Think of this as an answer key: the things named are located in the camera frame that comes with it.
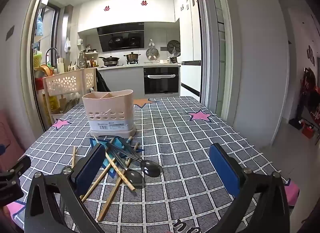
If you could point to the white upper cabinets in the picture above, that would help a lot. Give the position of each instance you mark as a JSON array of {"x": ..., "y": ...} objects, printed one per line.
[{"x": 125, "y": 12}]

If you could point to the kitchen faucet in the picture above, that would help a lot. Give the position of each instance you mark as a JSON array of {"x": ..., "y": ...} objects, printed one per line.
[{"x": 51, "y": 50}]

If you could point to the white wall socket box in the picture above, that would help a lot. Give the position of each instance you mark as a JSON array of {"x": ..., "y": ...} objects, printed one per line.
[{"x": 80, "y": 42}]

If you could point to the grey checked star tablecloth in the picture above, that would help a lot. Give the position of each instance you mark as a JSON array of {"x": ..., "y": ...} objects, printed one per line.
[{"x": 187, "y": 147}]

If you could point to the orange plastic basin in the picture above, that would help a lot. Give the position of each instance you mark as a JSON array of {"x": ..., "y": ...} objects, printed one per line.
[{"x": 46, "y": 70}]

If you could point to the black built-in oven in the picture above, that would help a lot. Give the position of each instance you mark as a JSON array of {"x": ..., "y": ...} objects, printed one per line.
[{"x": 161, "y": 82}]

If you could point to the small pot on counter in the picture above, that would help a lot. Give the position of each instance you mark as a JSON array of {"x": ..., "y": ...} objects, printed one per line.
[{"x": 172, "y": 59}]

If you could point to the red paper-cut sticker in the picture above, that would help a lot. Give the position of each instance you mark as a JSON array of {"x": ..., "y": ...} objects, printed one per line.
[
  {"x": 144, "y": 3},
  {"x": 107, "y": 8}
]

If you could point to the yellow plastic basket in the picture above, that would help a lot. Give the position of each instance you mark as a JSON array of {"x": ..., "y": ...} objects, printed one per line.
[{"x": 37, "y": 60}]

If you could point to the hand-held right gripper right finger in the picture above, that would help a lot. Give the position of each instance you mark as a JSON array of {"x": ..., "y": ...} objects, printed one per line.
[{"x": 225, "y": 170}]

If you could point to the round metal steamer rack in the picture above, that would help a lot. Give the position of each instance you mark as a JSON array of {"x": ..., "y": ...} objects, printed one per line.
[{"x": 151, "y": 53}]

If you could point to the round dark divided tray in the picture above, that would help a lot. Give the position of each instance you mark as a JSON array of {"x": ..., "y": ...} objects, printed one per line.
[{"x": 173, "y": 46}]

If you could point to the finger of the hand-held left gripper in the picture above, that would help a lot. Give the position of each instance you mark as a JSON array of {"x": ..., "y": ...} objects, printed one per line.
[
  {"x": 21, "y": 165},
  {"x": 11, "y": 188}
]

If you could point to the blue hanging towel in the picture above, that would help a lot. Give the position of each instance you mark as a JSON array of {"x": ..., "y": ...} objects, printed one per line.
[{"x": 40, "y": 25}]

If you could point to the white refrigerator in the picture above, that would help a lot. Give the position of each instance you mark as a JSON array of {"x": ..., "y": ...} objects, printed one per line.
[{"x": 190, "y": 47}]

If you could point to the beige flower-hole storage cart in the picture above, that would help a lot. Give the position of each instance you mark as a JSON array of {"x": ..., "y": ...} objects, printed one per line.
[{"x": 62, "y": 82}]

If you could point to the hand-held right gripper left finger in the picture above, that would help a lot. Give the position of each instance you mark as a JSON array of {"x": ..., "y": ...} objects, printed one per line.
[{"x": 90, "y": 168}]

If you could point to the white plastic bag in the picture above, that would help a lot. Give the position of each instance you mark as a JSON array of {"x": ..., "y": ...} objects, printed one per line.
[{"x": 67, "y": 45}]

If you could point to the grey lower cabinets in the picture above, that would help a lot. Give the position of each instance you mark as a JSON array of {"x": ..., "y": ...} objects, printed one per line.
[{"x": 125, "y": 80}]

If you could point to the black wok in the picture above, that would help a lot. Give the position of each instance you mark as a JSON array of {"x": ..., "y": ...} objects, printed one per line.
[{"x": 111, "y": 60}]

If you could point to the red box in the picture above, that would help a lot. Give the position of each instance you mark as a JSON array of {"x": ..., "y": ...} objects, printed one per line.
[{"x": 308, "y": 130}]

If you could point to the steel pot with lid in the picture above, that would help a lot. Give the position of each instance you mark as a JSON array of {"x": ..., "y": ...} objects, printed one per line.
[{"x": 132, "y": 57}]

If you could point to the black jacket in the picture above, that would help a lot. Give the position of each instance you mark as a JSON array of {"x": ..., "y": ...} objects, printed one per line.
[{"x": 102, "y": 85}]

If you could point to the beige plastic utensil holder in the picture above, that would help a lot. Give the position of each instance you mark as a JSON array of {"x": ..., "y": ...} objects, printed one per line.
[{"x": 107, "y": 112}]

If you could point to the black range hood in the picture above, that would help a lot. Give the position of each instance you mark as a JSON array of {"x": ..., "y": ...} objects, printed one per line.
[{"x": 120, "y": 40}]

